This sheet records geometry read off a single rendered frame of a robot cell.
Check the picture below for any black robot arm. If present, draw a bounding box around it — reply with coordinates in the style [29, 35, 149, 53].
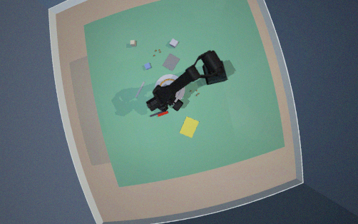
[146, 50, 225, 112]

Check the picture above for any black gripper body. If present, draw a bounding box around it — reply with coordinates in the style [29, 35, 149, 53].
[153, 85, 183, 111]

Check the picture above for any small blue block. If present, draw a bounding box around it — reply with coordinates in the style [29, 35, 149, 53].
[144, 63, 151, 70]

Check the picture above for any small beige cube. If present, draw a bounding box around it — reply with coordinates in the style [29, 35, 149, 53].
[130, 40, 136, 47]

